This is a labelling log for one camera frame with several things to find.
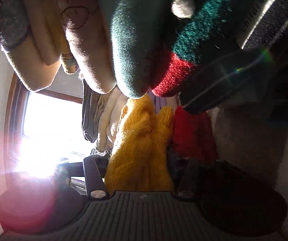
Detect yellow knit sweater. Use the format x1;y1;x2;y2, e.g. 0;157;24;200
105;95;174;194

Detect pink pastel folded clothes stack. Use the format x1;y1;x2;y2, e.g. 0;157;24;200
81;80;128;152

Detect red knit sweater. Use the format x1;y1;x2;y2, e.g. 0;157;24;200
172;106;218;163

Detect beige folded garments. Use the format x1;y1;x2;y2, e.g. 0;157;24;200
0;0;116;94

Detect dark green fleece garment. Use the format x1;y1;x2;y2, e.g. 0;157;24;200
98;0;175;98

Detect red green knit garment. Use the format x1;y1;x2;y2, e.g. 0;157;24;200
150;0;265;98

